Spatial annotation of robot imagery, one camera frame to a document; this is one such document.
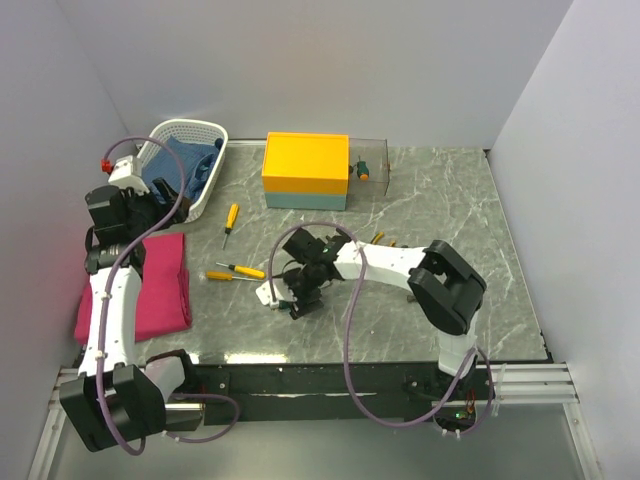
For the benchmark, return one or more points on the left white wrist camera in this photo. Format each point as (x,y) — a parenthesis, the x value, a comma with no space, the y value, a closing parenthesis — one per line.
(125,173)

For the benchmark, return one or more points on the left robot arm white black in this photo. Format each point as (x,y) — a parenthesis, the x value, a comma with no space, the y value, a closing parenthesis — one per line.
(113,401)

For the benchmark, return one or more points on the aluminium rail frame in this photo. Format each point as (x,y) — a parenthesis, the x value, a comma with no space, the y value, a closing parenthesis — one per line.
(515,384)

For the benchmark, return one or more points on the green screwdriver short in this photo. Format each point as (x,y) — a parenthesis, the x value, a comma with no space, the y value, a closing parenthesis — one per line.
(360,170)

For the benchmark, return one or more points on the pink folded cloth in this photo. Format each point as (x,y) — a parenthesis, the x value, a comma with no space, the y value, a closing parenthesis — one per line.
(154,302)

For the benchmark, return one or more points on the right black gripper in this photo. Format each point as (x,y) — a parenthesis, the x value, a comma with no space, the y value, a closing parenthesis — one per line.
(301,307)

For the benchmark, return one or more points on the white plastic basket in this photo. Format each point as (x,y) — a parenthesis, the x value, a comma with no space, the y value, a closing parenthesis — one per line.
(189,131)

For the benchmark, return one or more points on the clear plastic drawer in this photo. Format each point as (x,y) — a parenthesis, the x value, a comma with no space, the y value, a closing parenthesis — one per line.
(375,153)

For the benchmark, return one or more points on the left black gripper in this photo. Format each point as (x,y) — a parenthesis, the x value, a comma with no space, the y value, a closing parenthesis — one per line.
(169,197)

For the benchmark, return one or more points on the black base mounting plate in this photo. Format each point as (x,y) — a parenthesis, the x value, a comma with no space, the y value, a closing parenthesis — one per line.
(393,395)

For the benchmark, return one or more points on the yellow screwdriver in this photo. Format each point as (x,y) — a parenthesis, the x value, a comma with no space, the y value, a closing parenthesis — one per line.
(230,222)
(244,270)
(222,276)

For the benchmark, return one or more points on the orange grey drawer box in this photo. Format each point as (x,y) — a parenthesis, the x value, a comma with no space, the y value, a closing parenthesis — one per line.
(306,171)

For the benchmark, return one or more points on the blue cloth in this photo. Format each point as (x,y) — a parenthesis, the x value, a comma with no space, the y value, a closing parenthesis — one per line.
(198,162)

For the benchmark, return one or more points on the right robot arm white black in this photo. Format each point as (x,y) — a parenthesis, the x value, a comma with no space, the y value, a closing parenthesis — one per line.
(446,287)

